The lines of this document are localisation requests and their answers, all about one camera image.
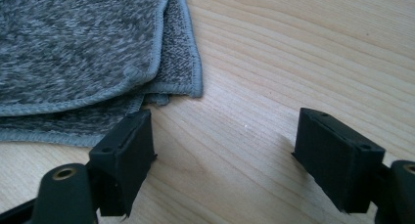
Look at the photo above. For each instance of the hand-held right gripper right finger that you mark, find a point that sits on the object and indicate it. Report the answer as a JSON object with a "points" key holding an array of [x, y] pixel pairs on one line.
{"points": [[339, 165]]}

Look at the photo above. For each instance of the grey terry cloth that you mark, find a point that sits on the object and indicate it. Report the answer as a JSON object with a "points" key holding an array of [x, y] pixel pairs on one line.
{"points": [[71, 48]]}

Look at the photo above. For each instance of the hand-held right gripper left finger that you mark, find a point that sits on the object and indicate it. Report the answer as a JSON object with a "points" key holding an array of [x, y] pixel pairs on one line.
{"points": [[125, 158]]}

